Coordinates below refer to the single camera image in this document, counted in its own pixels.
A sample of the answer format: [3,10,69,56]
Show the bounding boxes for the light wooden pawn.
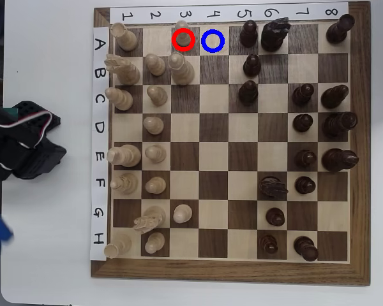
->
[144,231,166,255]
[144,53,167,77]
[144,144,167,164]
[146,85,169,108]
[174,20,192,50]
[142,115,165,136]
[144,176,167,194]
[172,203,193,224]

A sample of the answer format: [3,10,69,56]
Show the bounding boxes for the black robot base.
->
[11,101,62,133]

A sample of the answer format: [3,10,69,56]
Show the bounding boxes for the light wooden rook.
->
[103,234,133,259]
[110,22,139,52]

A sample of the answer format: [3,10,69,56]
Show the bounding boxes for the white paper strip with letters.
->
[89,25,111,261]

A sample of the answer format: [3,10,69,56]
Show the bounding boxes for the light wooden bishop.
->
[104,87,135,112]
[109,172,139,196]

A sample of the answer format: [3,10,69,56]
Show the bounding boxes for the light wooden king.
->
[106,143,142,168]

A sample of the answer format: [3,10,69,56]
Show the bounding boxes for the light wooden knight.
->
[104,53,142,86]
[133,205,167,235]

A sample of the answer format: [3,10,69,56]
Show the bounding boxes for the wooden chessboard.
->
[89,1,372,287]

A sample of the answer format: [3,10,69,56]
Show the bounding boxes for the black pawn at H6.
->
[259,235,280,256]

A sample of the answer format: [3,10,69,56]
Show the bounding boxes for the dark wooden knight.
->
[260,17,291,53]
[259,177,290,200]

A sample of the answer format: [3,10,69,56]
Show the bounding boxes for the dark wooden pawn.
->
[294,176,317,196]
[239,19,259,49]
[265,207,287,228]
[237,80,260,107]
[292,113,315,134]
[294,149,318,170]
[291,83,315,107]
[243,54,262,78]

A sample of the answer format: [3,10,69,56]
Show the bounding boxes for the white paper strip with numbers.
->
[109,2,350,25]

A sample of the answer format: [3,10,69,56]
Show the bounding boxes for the dark wooden rook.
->
[326,13,356,45]
[293,235,320,263]

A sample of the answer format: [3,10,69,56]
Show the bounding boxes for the dark wooden king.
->
[321,148,360,173]

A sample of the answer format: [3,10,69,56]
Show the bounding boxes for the dark wooden queen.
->
[321,111,359,138]

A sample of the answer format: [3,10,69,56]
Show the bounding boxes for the dark wooden bishop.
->
[320,84,350,110]

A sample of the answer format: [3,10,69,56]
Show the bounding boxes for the white red black servo cable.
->
[0,110,54,149]

